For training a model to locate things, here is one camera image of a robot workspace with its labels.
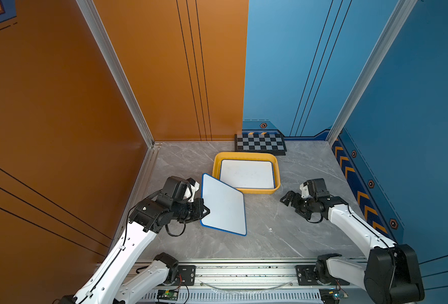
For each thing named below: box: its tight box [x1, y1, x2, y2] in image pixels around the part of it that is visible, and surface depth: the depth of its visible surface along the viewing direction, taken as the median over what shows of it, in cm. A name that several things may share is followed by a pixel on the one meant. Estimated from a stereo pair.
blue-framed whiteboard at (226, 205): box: [199, 172, 248, 237], surface depth 88 cm
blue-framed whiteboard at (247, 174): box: [219, 158, 276, 190], surface depth 105 cm
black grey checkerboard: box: [234, 133, 287, 156], surface depth 118 cm
